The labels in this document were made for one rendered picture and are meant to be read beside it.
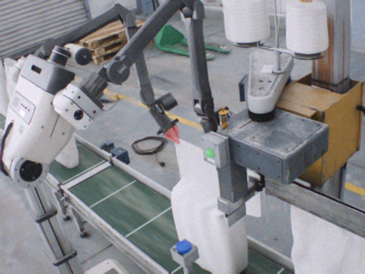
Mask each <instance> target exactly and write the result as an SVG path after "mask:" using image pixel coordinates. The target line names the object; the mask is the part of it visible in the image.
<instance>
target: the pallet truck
mask: <svg viewBox="0 0 365 274"><path fill-rule="evenodd" d="M152 4H153V8H154V11H156V7H155V4H154V0H152ZM178 43H181V44H186V45H188V41H187V38H184V35H183V34H182V33H181V32H180V31H178V30H177V29H176V28H174V27H172V26H171V25H170V24H165V26H163V28H162V29H161V30H160V31H159V32H158V34H157V37H156V44H157V46H158V48H159V49H160V50H164V51H168V52H176V53H181V54H184V55H189V51H188V48H183V47H180V46H175V45H174V44H178ZM204 43H205V48H206V49H210V50H217V51H219V52H223V53H225V52H229V51H230V50H232V48H230V47H228V46H224V45H221V44H215V43H210V42H204ZM206 55H207V60H208V59H212V57H214V58H215V55H214V54H213V53H208V52H206Z"/></svg>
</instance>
